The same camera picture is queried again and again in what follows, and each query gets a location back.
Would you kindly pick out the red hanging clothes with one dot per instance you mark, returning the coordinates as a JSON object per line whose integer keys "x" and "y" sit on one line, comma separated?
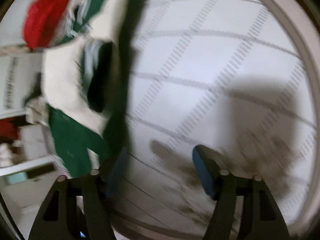
{"x": 8, "y": 129}

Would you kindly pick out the white quilted floral mat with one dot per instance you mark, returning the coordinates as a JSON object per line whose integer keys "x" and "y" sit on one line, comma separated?
{"x": 240, "y": 77}

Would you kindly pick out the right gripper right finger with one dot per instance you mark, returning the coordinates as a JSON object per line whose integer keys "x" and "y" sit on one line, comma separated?
{"x": 244, "y": 204}

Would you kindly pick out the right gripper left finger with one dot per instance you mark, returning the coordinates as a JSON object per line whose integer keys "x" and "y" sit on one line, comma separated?
{"x": 79, "y": 208}

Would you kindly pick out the green white varsity jacket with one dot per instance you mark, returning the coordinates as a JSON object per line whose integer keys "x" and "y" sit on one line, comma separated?
{"x": 84, "y": 83}

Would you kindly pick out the red folded duvet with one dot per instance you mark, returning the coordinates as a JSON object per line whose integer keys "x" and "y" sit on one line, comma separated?
{"x": 43, "y": 17}

